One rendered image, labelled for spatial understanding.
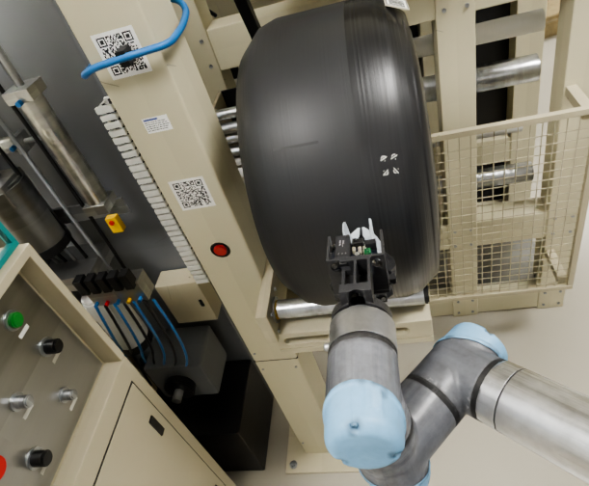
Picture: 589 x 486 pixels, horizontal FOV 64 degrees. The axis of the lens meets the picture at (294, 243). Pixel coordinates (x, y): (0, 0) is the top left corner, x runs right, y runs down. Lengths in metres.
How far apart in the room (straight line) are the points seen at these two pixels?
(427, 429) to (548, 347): 1.57
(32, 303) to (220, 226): 0.40
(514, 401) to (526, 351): 1.54
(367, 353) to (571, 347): 1.68
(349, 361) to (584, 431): 0.22
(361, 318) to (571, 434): 0.22
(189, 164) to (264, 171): 0.25
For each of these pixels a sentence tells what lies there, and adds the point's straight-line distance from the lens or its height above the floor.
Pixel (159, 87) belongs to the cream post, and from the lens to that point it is 0.88.
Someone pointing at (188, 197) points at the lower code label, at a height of 1.21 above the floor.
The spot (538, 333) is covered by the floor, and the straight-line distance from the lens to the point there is 2.14.
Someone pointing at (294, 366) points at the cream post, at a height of 0.58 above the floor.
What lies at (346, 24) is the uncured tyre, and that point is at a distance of 0.81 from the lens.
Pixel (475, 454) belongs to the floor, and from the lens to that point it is 1.87.
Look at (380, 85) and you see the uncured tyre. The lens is 0.73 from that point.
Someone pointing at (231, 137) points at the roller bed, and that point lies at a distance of 1.37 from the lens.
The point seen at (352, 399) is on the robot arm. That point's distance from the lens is 0.45.
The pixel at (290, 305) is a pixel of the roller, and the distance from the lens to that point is 1.08.
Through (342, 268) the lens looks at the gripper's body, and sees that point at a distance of 0.58.
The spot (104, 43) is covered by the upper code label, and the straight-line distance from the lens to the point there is 0.88.
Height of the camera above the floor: 1.71
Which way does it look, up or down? 40 degrees down
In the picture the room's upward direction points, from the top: 20 degrees counter-clockwise
